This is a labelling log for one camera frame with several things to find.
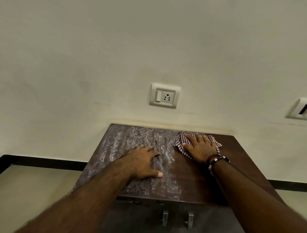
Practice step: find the person's right hand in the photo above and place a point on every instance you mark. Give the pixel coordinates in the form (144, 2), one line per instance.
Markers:
(203, 150)

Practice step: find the person's left hand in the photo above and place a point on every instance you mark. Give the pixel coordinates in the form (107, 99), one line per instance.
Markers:
(141, 163)

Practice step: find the checkered maroon white cloth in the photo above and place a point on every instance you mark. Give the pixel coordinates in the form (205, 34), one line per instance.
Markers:
(181, 141)

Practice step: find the brown wooden cabinet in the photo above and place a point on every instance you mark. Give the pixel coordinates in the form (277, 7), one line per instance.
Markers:
(239, 163)

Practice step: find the person's right forearm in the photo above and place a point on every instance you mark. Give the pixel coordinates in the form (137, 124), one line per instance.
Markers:
(259, 204)

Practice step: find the person's left forearm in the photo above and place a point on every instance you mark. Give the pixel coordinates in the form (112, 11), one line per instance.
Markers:
(79, 204)

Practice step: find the small white socket panel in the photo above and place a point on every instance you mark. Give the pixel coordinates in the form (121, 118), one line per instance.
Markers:
(165, 96)

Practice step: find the wide white switch panel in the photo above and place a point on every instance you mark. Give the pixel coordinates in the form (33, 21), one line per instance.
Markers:
(298, 109)

